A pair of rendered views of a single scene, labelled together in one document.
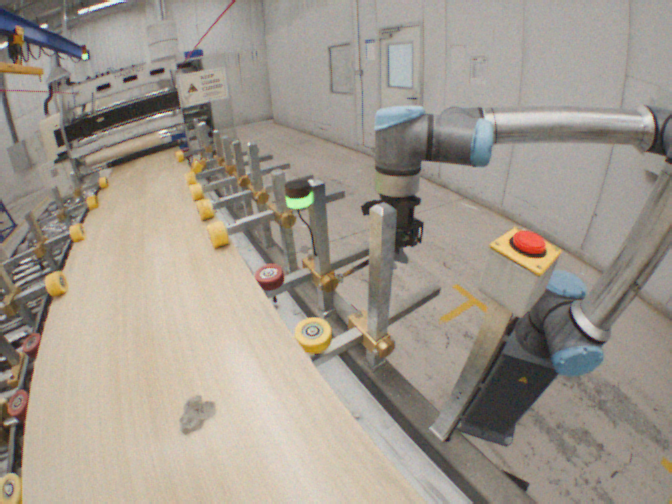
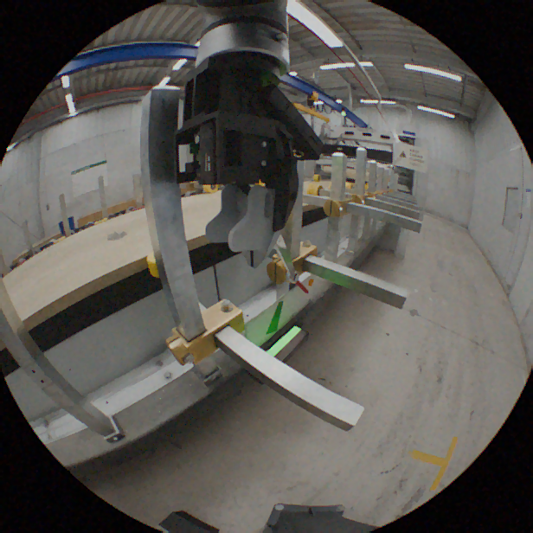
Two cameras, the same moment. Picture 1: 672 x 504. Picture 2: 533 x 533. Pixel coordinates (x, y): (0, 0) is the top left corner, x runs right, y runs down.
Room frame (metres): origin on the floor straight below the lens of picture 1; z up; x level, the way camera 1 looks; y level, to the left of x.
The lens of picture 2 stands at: (0.51, -0.32, 1.06)
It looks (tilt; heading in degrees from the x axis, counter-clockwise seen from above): 29 degrees down; 72
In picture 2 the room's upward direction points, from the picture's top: straight up
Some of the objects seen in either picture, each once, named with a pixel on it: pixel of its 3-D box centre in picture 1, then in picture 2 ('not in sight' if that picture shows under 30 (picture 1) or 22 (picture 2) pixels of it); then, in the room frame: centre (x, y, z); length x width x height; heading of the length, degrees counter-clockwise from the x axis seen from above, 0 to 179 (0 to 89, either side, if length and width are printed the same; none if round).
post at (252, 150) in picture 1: (260, 198); (357, 204); (1.11, 0.30, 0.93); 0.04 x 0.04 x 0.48; 31
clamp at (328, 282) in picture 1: (318, 273); (292, 261); (0.70, 0.05, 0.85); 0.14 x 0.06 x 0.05; 31
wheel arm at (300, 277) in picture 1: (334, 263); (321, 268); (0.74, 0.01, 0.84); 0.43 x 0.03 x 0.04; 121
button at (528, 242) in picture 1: (528, 244); not in sight; (0.24, -0.22, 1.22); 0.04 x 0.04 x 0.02
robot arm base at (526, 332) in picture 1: (543, 327); not in sight; (0.54, -0.72, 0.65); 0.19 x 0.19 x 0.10
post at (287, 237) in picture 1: (286, 235); (334, 229); (0.89, 0.17, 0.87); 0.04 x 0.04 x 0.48; 31
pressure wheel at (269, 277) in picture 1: (271, 286); not in sight; (0.64, 0.19, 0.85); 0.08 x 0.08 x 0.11
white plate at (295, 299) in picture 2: (337, 303); (286, 310); (0.66, 0.00, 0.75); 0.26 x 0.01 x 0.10; 31
